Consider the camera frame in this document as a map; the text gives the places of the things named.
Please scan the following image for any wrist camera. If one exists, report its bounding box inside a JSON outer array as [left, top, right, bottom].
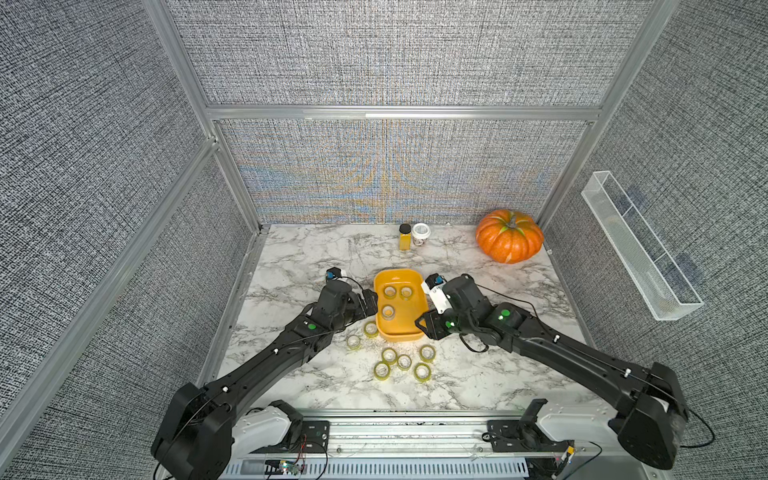
[[421, 273, 452, 315], [325, 267, 344, 282]]

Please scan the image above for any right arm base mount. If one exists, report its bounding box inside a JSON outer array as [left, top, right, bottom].
[[485, 398, 619, 463]]

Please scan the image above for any yellow plastic storage box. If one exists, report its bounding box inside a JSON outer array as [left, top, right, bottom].
[[374, 269, 428, 343]]

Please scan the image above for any yellow spice jar black lid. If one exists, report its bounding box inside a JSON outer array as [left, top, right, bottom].
[[398, 223, 412, 251]]

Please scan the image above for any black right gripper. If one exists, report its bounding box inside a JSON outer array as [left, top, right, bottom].
[[411, 306, 479, 341]]

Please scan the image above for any orange decorative pumpkin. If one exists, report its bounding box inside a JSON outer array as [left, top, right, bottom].
[[475, 209, 544, 264]]

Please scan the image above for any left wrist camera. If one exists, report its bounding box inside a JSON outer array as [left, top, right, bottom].
[[325, 267, 344, 282]]

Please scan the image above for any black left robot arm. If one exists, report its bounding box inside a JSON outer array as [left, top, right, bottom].
[[151, 280, 378, 479]]

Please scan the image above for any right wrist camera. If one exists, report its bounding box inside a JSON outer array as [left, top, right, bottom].
[[421, 273, 452, 315]]

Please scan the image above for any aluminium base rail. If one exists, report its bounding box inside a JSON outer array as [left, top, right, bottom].
[[222, 410, 602, 479]]

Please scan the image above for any clear acrylic wall shelf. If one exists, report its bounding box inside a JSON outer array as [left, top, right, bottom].
[[581, 170, 704, 321]]

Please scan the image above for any grey clear tape roll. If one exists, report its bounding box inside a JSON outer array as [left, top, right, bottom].
[[381, 305, 395, 321]]

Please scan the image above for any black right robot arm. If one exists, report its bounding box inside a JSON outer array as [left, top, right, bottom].
[[415, 274, 691, 470]]

